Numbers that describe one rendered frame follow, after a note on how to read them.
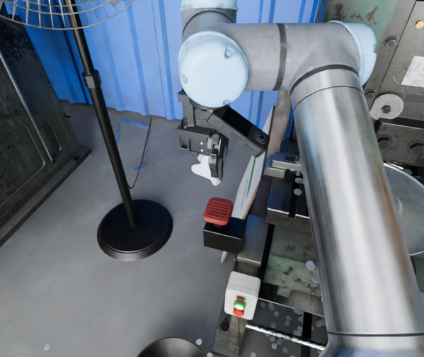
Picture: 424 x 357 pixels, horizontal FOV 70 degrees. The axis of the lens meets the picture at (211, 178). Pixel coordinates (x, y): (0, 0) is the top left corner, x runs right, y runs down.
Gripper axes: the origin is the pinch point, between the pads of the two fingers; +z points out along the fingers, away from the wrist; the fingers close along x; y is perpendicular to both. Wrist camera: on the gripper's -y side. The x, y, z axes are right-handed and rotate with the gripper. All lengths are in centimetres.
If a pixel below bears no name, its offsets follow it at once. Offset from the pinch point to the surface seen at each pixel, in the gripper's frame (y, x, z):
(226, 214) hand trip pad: -2.1, 1.4, 9.0
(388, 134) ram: -30.2, -12.0, -10.0
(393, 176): -38.3, -20.8, 6.9
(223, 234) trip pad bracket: -2.0, 2.7, 14.6
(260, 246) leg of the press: -10.8, -0.9, 21.0
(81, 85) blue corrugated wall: 147, -130, 65
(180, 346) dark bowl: 11, 11, 81
